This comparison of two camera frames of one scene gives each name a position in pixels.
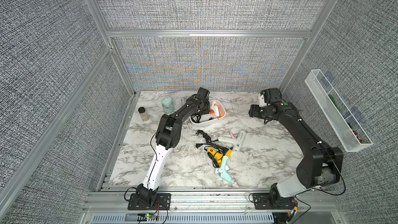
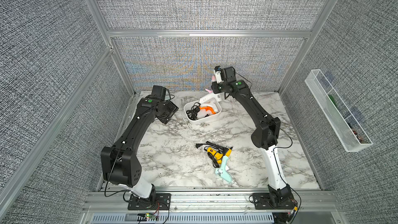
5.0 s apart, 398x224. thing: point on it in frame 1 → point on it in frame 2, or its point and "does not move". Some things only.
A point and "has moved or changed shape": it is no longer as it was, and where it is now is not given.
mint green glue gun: x=222 y=171 does not move
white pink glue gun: x=235 y=142 → x=211 y=95
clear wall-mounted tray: x=353 y=135 does not move
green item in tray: x=333 y=100 does not move
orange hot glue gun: x=217 y=111 has moved or changed shape
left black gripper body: x=205 y=109 → x=168 y=110
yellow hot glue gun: x=219 y=154 does not move
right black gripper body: x=261 y=112 → x=219 y=87
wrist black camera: x=203 y=93 → x=159 y=91
